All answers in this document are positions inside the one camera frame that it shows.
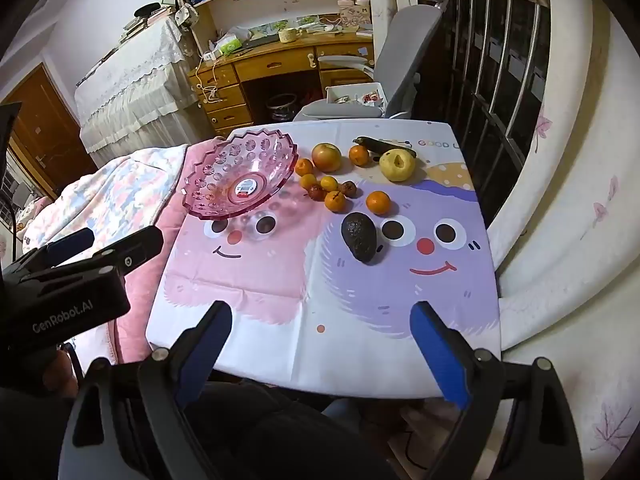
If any dark green avocado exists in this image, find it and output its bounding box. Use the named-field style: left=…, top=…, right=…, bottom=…
left=341, top=211, right=378, bottom=263

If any orange mandarin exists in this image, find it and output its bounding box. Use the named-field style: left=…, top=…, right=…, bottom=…
left=294, top=158, right=314, bottom=177
left=348, top=144, right=370, bottom=167
left=366, top=191, right=392, bottom=216
left=324, top=191, right=347, bottom=214

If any brown small fruit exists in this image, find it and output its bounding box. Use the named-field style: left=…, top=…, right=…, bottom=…
left=338, top=181, right=358, bottom=198

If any dark red small fruit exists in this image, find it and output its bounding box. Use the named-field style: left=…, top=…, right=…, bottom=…
left=307, top=183, right=326, bottom=202

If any yellow pear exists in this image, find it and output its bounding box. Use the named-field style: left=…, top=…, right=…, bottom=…
left=378, top=148, right=416, bottom=182

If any small yellow orange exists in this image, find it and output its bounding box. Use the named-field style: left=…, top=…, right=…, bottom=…
left=319, top=176, right=340, bottom=192
left=299, top=174, right=318, bottom=191

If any dark overripe banana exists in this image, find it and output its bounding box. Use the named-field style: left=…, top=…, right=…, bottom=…
left=354, top=136, right=416, bottom=158

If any red yellow apple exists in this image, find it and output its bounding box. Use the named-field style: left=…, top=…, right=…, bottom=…
left=311, top=143, right=342, bottom=174

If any pink floral blanket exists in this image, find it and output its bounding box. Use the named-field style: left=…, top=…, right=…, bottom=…
left=22, top=138, right=222, bottom=368

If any brown wooden door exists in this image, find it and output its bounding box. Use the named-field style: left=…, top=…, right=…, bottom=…
left=2, top=64, right=96, bottom=197

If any cartoon printed tablecloth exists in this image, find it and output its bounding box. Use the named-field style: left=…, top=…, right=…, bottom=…
left=145, top=119, right=500, bottom=399

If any pink plastic fruit bowl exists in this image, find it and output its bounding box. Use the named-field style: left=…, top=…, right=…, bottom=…
left=182, top=129, right=298, bottom=221

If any white floral curtain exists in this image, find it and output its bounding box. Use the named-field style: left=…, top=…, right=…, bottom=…
left=489, top=0, right=639, bottom=479

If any lace covered cabinet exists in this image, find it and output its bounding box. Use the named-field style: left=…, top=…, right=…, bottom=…
left=75, top=16, right=214, bottom=166

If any black waste bin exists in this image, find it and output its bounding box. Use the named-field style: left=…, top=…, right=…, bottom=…
left=266, top=92, right=299, bottom=122

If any green tissue pack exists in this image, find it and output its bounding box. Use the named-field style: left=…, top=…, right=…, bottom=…
left=213, top=34, right=250, bottom=56

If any white tray on chair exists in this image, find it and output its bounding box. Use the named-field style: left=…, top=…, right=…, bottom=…
left=326, top=82, right=387, bottom=108

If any metal window grille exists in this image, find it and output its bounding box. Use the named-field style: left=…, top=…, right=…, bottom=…
left=439, top=0, right=551, bottom=222

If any wooden desk with drawers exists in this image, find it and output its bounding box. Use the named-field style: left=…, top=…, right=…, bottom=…
left=189, top=32, right=374, bottom=136

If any grey office chair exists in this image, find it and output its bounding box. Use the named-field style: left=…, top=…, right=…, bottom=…
left=295, top=0, right=449, bottom=122

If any white charger cable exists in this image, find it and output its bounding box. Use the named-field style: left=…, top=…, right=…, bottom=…
left=192, top=54, right=224, bottom=106

